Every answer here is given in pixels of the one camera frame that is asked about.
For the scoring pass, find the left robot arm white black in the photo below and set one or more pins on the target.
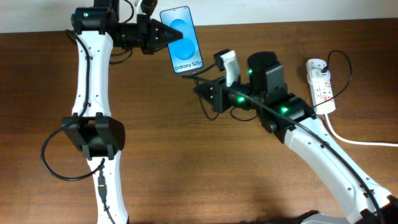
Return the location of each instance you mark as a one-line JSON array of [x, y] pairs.
[[91, 127]]

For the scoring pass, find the white USB charger plug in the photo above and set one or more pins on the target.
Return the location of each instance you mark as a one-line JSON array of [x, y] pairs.
[[317, 76]]

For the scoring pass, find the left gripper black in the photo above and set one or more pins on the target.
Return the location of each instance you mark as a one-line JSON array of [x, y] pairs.
[[148, 30]]

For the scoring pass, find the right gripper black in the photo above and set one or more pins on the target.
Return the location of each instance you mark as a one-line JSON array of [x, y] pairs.
[[218, 98]]

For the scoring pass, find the blue screen Samsung smartphone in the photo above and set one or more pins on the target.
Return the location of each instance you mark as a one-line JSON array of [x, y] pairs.
[[185, 53]]

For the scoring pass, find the white power strip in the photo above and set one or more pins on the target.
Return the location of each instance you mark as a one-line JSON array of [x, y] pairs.
[[321, 92]]

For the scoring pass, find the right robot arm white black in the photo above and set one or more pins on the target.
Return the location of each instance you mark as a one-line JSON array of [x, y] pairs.
[[297, 126]]

